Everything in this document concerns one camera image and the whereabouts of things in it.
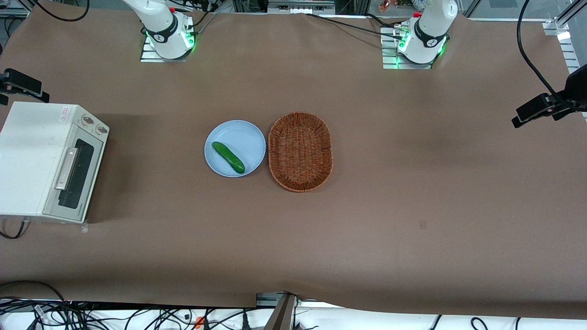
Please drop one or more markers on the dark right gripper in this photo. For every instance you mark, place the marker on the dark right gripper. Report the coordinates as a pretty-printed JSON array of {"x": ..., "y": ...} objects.
[{"x": 5, "y": 79}]

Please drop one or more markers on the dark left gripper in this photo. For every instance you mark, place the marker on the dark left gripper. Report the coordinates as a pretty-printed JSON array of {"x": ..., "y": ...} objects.
[{"x": 576, "y": 90}]

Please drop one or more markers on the glass oven door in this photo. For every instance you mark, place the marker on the glass oven door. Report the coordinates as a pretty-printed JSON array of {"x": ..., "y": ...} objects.
[{"x": 82, "y": 165}]

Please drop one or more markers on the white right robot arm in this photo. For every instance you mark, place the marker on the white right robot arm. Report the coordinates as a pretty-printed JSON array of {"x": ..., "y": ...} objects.
[{"x": 160, "y": 23}]

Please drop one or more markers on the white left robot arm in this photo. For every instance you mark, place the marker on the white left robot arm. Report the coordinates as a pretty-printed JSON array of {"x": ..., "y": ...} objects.
[{"x": 431, "y": 27}]

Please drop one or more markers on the red printed oven sticker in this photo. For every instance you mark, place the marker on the red printed oven sticker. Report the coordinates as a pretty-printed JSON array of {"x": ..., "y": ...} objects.
[{"x": 65, "y": 113}]

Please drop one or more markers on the white toaster oven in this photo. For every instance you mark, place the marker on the white toaster oven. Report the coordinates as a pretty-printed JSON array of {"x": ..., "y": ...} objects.
[{"x": 27, "y": 156}]

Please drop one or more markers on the beige oven knob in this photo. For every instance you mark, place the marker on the beige oven knob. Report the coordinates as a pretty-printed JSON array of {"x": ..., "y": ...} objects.
[
  {"x": 102, "y": 129},
  {"x": 87, "y": 120}
]

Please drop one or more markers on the brown table cover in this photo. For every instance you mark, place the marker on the brown table cover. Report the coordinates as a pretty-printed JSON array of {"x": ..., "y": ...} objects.
[{"x": 412, "y": 206}]

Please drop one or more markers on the green cucumber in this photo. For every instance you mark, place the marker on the green cucumber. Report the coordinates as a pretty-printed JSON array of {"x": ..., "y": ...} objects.
[{"x": 228, "y": 157}]

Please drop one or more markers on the light blue plate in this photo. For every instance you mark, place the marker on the light blue plate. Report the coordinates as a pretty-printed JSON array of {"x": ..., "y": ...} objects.
[{"x": 243, "y": 137}]

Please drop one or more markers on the brown wicker basket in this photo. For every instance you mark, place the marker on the brown wicker basket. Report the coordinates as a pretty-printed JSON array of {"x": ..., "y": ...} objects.
[{"x": 300, "y": 153}]

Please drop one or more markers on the aluminium frame profile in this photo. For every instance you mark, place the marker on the aluminium frame profile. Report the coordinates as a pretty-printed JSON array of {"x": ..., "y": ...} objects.
[{"x": 568, "y": 41}]

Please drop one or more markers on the metal frame beam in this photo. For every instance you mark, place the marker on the metal frame beam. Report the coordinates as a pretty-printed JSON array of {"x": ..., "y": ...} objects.
[{"x": 300, "y": 6}]

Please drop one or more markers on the dark frame post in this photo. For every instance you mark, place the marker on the dark frame post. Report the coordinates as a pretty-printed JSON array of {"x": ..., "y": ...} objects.
[{"x": 280, "y": 314}]

